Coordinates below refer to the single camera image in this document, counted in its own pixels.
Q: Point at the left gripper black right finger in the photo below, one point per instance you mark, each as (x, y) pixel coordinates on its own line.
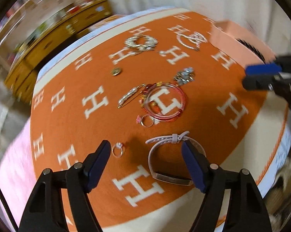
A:
(246, 209)

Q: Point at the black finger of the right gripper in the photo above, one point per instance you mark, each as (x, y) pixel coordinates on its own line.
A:
(264, 82)
(258, 69)

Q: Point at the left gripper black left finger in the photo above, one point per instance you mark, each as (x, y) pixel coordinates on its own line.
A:
(44, 210)

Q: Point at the pink jewelry box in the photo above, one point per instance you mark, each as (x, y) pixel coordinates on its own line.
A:
(239, 42)

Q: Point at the pink bed sheet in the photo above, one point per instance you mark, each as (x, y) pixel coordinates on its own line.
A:
(17, 176)

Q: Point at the cream curtain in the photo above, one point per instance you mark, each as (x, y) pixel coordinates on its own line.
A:
(264, 18)

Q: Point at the silver blue gem brooch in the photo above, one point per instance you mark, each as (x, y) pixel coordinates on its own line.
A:
(185, 76)

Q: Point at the red beaded bangle set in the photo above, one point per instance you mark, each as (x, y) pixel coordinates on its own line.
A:
(163, 101)

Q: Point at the orange H-pattern blanket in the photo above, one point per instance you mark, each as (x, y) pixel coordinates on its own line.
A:
(140, 83)

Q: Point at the pearl safety pin brooch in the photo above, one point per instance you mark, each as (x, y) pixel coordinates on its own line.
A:
(129, 95)

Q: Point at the wooden desk with drawers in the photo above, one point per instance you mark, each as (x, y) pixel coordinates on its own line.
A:
(22, 76)

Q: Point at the round gold brooch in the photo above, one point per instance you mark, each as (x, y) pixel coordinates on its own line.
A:
(116, 71)

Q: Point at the white strap wristwatch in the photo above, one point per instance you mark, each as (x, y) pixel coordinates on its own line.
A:
(164, 158)

